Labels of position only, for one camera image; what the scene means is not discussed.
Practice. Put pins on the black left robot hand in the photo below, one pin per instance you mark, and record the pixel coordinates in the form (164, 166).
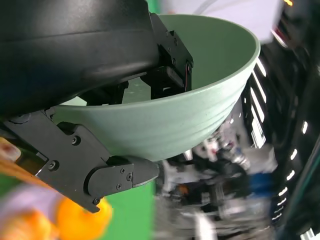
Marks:
(62, 50)

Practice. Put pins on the pale grey-green bowl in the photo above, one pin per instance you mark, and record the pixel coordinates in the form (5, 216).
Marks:
(175, 125)

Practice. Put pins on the orange wicker basket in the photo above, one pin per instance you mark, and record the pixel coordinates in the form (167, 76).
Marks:
(15, 171)

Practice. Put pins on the lavender round plate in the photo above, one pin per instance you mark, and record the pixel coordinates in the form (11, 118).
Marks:
(25, 197)

